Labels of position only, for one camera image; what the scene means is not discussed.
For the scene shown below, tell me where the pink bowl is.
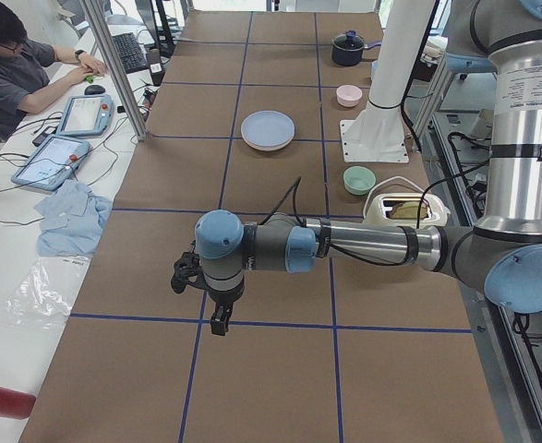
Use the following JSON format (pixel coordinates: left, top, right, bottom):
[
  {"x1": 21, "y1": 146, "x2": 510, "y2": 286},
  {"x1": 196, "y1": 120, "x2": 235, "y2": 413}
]
[{"x1": 336, "y1": 84, "x2": 363, "y2": 108}]

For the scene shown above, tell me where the clear plastic bag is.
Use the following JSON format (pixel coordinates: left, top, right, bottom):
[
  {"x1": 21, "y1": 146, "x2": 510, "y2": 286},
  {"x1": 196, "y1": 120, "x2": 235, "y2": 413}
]
[{"x1": 0, "y1": 256, "x2": 90, "y2": 330}]

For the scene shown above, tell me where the toast slice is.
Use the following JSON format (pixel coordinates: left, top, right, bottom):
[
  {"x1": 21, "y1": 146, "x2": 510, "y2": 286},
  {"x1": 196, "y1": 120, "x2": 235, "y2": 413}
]
[{"x1": 388, "y1": 200, "x2": 429, "y2": 220}]

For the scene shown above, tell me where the blue plate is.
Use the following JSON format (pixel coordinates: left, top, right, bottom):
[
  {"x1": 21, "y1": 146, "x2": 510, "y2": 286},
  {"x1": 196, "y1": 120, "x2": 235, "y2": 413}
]
[{"x1": 241, "y1": 110, "x2": 295, "y2": 146}]

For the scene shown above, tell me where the cream toaster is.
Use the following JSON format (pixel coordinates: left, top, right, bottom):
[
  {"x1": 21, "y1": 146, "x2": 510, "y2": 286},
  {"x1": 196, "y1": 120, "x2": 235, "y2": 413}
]
[{"x1": 363, "y1": 176, "x2": 451, "y2": 228}]

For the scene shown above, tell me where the black keyboard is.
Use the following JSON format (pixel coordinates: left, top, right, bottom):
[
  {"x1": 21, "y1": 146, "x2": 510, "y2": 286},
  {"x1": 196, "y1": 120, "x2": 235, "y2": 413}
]
[{"x1": 112, "y1": 32, "x2": 148, "y2": 74}]

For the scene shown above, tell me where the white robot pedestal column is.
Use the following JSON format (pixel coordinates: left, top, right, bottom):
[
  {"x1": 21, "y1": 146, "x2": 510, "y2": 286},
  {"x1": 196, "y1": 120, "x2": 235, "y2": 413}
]
[{"x1": 340, "y1": 0, "x2": 437, "y2": 163}]

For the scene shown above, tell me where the green bowl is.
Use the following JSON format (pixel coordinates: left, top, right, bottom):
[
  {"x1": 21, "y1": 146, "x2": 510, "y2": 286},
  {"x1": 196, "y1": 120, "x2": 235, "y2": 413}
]
[{"x1": 343, "y1": 165, "x2": 377, "y2": 196}]

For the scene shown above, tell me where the dark blue lidded pot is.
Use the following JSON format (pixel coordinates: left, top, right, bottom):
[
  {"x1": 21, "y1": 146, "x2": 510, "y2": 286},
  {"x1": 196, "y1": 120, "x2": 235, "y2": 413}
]
[{"x1": 331, "y1": 30, "x2": 382, "y2": 66}]

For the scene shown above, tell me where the teach pendant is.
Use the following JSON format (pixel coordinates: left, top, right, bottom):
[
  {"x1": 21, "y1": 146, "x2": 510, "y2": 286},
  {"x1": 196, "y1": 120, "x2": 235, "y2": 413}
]
[
  {"x1": 11, "y1": 135, "x2": 90, "y2": 191},
  {"x1": 56, "y1": 94, "x2": 113, "y2": 138}
]

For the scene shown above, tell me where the light blue shirt cloth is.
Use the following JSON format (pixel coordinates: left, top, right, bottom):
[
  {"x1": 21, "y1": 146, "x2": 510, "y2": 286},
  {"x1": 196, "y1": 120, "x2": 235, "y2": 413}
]
[{"x1": 34, "y1": 179, "x2": 113, "y2": 257}]

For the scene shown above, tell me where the aluminium frame post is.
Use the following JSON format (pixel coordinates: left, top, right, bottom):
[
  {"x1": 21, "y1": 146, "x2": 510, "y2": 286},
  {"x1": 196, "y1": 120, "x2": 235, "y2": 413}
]
[{"x1": 80, "y1": 0, "x2": 147, "y2": 141}]

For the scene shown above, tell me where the lower teach pendant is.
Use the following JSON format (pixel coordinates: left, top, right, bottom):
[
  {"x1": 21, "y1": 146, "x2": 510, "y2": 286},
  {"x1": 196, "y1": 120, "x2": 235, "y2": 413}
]
[{"x1": 11, "y1": 135, "x2": 90, "y2": 191}]

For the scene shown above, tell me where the red fire extinguisher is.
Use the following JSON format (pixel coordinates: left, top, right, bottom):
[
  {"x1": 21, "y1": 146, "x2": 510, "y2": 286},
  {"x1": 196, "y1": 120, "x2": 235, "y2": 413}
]
[{"x1": 0, "y1": 387, "x2": 36, "y2": 420}]

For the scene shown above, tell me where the pink plate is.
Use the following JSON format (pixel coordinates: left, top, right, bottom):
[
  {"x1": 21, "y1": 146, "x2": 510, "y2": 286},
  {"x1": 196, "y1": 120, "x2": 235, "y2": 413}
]
[{"x1": 244, "y1": 138, "x2": 293, "y2": 151}]

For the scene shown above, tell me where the black computer mouse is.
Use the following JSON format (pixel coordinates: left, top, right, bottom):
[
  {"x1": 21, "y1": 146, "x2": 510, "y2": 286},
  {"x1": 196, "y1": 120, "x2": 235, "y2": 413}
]
[{"x1": 84, "y1": 84, "x2": 105, "y2": 96}]

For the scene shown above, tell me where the seated person grey shirt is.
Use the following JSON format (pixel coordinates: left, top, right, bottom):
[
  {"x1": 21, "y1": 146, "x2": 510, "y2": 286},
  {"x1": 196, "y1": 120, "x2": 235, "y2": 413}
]
[{"x1": 0, "y1": 2, "x2": 107, "y2": 141}]

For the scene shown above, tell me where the upper teach pendant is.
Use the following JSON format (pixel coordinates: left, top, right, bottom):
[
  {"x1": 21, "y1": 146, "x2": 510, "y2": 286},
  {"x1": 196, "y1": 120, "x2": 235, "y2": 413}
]
[{"x1": 56, "y1": 94, "x2": 113, "y2": 138}]

